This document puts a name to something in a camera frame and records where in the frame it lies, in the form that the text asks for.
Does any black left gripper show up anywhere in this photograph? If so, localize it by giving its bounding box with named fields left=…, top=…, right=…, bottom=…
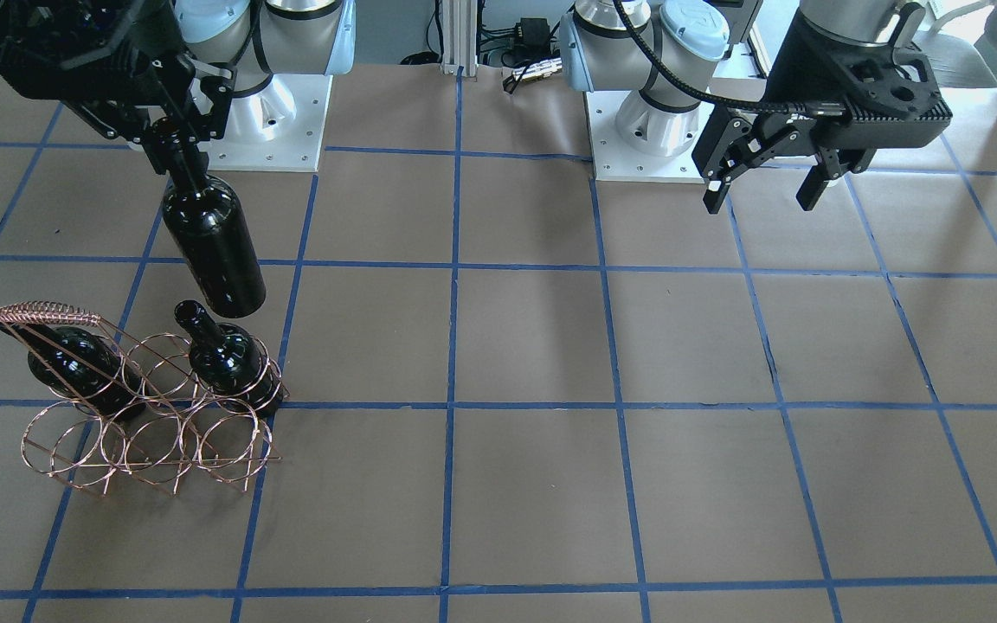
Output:
left=692, top=17, right=953, bottom=215

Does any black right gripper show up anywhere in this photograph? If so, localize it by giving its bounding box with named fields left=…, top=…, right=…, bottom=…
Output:
left=0, top=1, right=236, bottom=149

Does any dark wine bottle in basket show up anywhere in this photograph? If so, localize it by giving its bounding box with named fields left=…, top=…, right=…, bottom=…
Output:
left=174, top=299, right=285, bottom=419

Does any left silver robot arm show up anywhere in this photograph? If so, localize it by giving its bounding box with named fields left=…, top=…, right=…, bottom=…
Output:
left=559, top=1, right=953, bottom=214

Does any copper wire wine basket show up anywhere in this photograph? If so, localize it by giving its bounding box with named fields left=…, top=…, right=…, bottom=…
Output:
left=0, top=300, right=289, bottom=494

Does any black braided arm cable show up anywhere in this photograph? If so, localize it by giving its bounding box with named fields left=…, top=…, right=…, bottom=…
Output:
left=611, top=0, right=846, bottom=118

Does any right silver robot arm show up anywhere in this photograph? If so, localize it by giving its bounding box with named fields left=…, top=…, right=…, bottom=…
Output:
left=0, top=1, right=356, bottom=147

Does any dark glass wine bottle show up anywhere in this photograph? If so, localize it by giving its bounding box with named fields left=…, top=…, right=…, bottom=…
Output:
left=151, top=117, right=267, bottom=318

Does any aluminium frame post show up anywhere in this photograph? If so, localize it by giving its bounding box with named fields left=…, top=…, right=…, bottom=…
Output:
left=438, top=0, right=479, bottom=81

